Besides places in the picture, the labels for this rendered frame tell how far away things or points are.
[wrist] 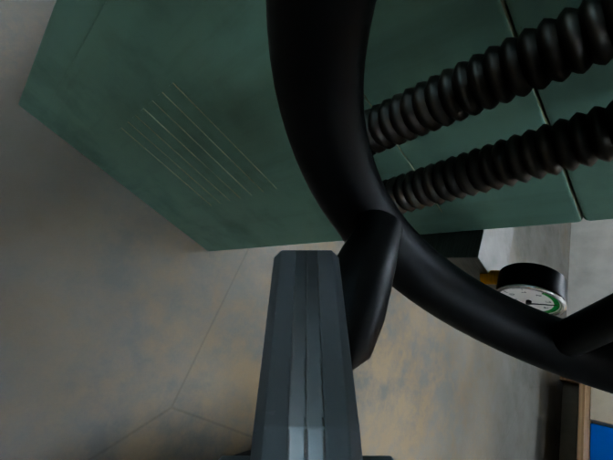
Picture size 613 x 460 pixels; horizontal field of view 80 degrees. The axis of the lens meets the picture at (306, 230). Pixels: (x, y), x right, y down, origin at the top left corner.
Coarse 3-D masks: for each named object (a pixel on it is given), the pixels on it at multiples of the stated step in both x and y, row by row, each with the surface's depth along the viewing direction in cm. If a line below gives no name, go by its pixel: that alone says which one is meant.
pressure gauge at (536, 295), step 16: (496, 272) 40; (512, 272) 37; (528, 272) 36; (544, 272) 35; (496, 288) 38; (512, 288) 37; (528, 288) 35; (544, 288) 34; (560, 288) 35; (560, 304) 35
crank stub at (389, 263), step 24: (384, 216) 14; (360, 240) 13; (384, 240) 13; (360, 264) 12; (384, 264) 13; (360, 288) 12; (384, 288) 12; (360, 312) 11; (384, 312) 12; (360, 336) 11; (360, 360) 11
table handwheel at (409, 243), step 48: (288, 0) 8; (336, 0) 8; (288, 48) 9; (336, 48) 9; (288, 96) 11; (336, 96) 10; (336, 144) 12; (336, 192) 14; (384, 192) 15; (432, 288) 17; (480, 288) 18; (480, 336) 18; (528, 336) 18; (576, 336) 16
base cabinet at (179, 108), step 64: (64, 0) 38; (128, 0) 35; (192, 0) 32; (256, 0) 29; (384, 0) 26; (448, 0) 24; (64, 64) 48; (128, 64) 42; (192, 64) 38; (256, 64) 34; (384, 64) 30; (448, 64) 27; (64, 128) 63; (128, 128) 54; (192, 128) 47; (256, 128) 42; (448, 128) 32; (512, 128) 30; (192, 192) 62; (256, 192) 54; (512, 192) 35
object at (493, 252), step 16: (432, 240) 45; (448, 240) 43; (464, 240) 42; (480, 240) 40; (496, 240) 43; (512, 240) 47; (448, 256) 42; (464, 256) 40; (480, 256) 40; (496, 256) 43; (480, 272) 41
